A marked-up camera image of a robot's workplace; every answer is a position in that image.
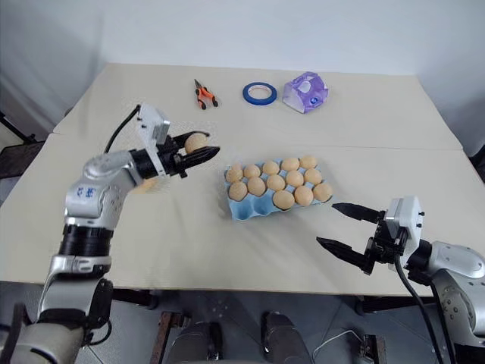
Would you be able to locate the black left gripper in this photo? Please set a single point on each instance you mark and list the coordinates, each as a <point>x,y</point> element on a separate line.
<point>171,154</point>

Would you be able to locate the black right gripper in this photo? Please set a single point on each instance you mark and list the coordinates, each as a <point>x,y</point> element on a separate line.
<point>380,246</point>

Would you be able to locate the tan egg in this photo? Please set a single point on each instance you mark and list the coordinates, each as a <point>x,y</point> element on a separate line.
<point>283,199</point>
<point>290,164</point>
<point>294,177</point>
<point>252,171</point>
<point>234,173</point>
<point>304,194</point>
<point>323,191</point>
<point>271,167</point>
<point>313,176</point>
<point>276,182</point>
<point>308,162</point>
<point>256,186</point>
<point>147,186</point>
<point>196,143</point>
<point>237,191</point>

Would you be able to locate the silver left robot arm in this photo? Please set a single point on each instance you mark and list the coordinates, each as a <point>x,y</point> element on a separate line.
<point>91,197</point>

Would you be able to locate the blue egg carton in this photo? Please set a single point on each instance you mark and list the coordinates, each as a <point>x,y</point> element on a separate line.
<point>253,206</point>

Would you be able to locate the orange black pliers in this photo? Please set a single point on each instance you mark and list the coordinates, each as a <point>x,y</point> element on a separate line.
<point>205,96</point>

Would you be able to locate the blue tape roll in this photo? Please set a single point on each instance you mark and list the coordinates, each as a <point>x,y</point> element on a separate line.
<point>259,93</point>

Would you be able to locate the rusty metal table leg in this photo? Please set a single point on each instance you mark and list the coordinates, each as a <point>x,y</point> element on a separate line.
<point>373,349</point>
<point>166,335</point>

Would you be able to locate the purple white tissue pack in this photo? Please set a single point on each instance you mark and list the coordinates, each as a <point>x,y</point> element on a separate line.
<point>305,93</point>

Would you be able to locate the dark rounded shape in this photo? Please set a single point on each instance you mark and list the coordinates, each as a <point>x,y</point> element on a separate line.
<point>197,343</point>
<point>282,339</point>

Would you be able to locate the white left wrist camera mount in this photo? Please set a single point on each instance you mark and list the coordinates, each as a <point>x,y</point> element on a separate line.
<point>151,125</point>

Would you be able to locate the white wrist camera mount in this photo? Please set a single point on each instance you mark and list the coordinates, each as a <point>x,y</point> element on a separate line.
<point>151,125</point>
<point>407,220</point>

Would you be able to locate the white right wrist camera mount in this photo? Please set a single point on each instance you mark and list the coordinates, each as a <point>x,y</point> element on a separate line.
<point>407,220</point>

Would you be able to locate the black metal frame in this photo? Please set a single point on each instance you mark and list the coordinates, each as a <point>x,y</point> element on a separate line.
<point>17,149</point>

